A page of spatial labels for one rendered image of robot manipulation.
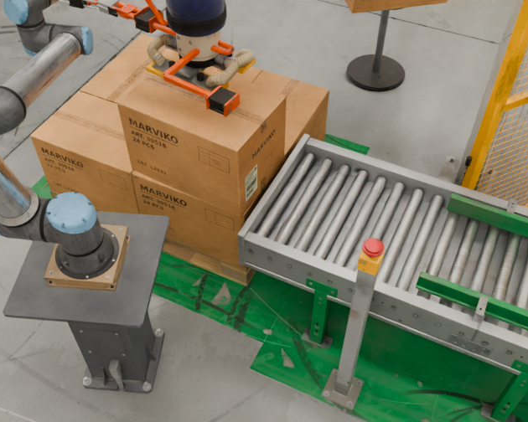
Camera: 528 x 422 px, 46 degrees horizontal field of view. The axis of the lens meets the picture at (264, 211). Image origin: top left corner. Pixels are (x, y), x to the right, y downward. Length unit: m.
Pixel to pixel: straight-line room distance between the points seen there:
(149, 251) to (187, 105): 0.66
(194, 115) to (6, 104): 1.07
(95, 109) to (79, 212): 1.31
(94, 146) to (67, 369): 1.06
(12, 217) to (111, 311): 0.46
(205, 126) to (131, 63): 1.18
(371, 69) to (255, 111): 1.96
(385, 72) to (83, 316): 2.89
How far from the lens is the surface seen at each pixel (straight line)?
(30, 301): 2.37
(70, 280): 2.32
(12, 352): 3.19
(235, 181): 2.56
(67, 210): 2.14
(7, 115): 1.72
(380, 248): 2.02
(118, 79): 3.54
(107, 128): 3.23
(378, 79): 4.38
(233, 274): 3.13
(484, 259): 2.73
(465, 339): 2.55
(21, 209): 2.14
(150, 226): 2.46
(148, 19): 2.62
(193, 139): 2.55
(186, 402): 2.88
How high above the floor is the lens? 2.61
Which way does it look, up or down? 49 degrees down
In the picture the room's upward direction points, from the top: straight up
